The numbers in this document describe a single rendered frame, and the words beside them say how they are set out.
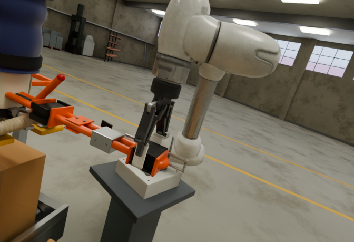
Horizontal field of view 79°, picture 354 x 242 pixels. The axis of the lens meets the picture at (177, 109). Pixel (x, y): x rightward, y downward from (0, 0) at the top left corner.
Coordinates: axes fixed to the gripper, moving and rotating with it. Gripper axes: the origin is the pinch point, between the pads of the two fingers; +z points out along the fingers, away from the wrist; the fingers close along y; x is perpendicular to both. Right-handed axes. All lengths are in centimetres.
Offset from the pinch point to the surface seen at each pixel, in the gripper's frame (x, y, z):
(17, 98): -45.9, 4.1, -0.1
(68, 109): -30.1, -1.0, -1.6
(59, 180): -131, -111, 127
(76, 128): -21.3, 3.8, 0.6
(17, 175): -55, -7, 37
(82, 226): -70, -80, 127
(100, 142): -12.7, 3.7, 1.2
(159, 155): 4.3, 2.4, -1.8
